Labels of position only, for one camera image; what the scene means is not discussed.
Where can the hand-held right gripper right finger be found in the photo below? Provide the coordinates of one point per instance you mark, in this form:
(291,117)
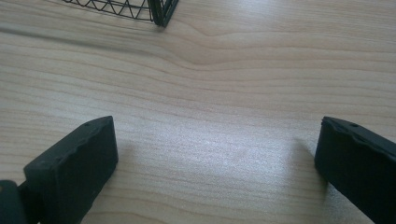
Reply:
(358,168)

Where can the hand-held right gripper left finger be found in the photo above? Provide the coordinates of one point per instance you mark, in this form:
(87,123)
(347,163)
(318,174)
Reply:
(74,169)

